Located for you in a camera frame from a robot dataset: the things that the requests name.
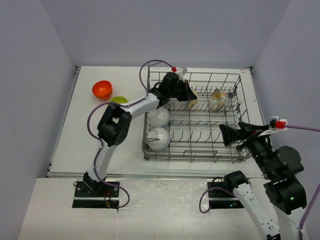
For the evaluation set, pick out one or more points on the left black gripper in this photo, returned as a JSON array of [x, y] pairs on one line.
[[187, 94]]

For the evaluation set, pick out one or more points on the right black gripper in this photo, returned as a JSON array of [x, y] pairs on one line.
[[250, 131]]

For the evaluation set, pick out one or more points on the floral patterned bowl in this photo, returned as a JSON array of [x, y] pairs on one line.
[[218, 99]]

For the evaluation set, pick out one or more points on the lime green bowl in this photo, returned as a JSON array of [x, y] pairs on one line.
[[119, 99]]

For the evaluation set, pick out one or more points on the orange bowl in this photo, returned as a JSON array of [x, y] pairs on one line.
[[102, 93], [102, 83]]

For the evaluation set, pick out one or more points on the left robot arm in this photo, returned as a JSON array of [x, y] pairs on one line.
[[115, 122]]

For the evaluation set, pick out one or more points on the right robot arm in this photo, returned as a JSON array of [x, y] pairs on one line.
[[279, 167]]

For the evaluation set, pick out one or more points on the white bowl middle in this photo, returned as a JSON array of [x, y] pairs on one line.
[[159, 117]]

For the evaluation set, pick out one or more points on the white bowl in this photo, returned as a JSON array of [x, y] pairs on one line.
[[159, 117], [158, 139]]

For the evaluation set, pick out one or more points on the white bowl front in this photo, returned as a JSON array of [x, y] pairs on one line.
[[158, 139]]

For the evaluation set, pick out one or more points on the grey wire dish rack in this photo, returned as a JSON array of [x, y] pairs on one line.
[[194, 130]]

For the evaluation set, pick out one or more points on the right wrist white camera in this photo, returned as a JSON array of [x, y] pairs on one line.
[[277, 123]]

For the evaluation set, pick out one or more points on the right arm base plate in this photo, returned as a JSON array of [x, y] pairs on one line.
[[219, 199]]

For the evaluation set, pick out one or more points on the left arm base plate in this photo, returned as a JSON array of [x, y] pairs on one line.
[[104, 197]]

